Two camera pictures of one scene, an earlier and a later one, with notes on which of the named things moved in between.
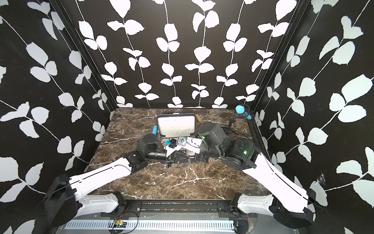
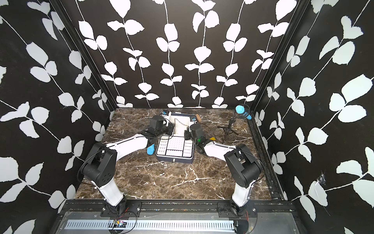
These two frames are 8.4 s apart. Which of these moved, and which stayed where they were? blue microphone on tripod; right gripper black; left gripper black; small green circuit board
Moved: left gripper black; right gripper black
Stayed: small green circuit board; blue microphone on tripod
